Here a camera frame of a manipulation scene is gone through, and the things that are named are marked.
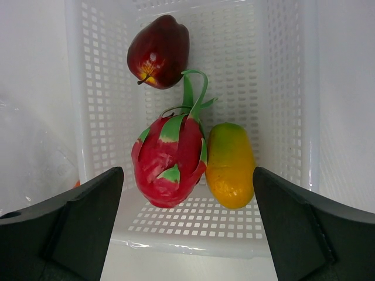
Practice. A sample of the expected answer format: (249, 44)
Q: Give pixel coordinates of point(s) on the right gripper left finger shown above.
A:
(65, 237)

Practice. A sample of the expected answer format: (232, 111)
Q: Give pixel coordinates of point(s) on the yellow green mango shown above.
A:
(231, 165)

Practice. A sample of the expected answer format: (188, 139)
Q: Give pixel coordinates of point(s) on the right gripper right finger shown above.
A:
(312, 237)

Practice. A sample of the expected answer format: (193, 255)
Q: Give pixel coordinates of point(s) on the pink dragon fruit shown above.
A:
(170, 156)

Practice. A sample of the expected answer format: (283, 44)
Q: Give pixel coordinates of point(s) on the dark red apple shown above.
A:
(159, 53)

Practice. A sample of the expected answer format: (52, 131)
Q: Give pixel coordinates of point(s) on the clear zip bag orange zipper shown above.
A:
(35, 164)

